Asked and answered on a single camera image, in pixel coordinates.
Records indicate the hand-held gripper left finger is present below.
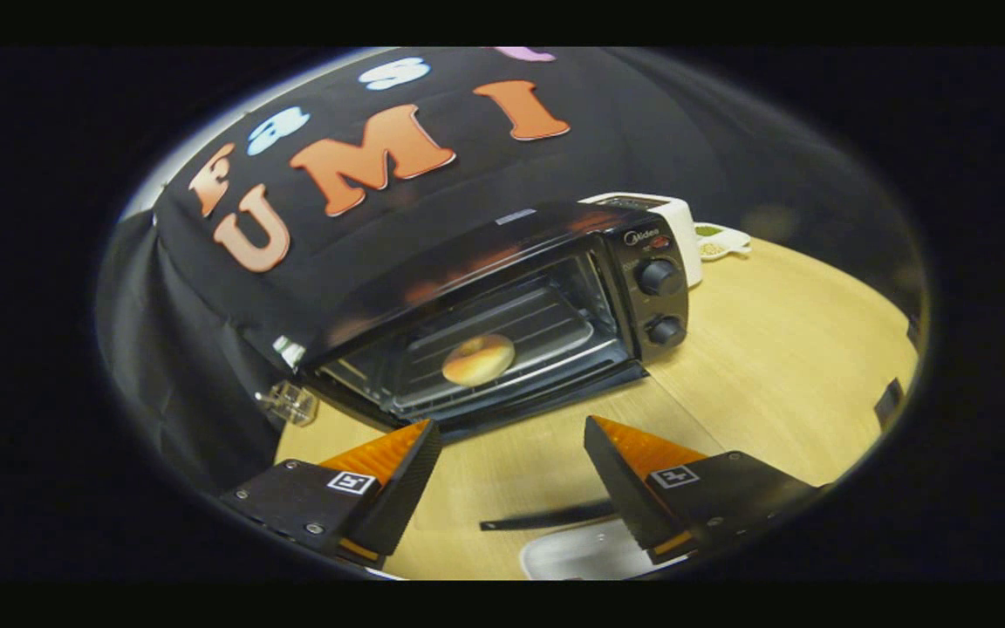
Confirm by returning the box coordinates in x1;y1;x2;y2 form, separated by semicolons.
219;419;442;568

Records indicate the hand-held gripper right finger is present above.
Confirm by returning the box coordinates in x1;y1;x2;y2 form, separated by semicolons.
584;415;822;565

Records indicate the brown bagel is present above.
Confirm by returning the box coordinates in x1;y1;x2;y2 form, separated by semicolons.
441;334;516;387

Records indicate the black toaster oven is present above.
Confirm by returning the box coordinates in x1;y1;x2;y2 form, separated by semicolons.
297;201;721;533

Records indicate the white plate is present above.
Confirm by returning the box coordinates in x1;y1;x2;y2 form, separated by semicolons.
520;519;660;581

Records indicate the white countertop appliance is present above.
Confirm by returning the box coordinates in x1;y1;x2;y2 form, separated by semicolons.
579;192;704;289

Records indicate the small white and green dish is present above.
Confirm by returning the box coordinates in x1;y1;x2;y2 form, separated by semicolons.
694;222;752;261

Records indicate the metal wire holder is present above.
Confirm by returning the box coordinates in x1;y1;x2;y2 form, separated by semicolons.
256;380;320;427

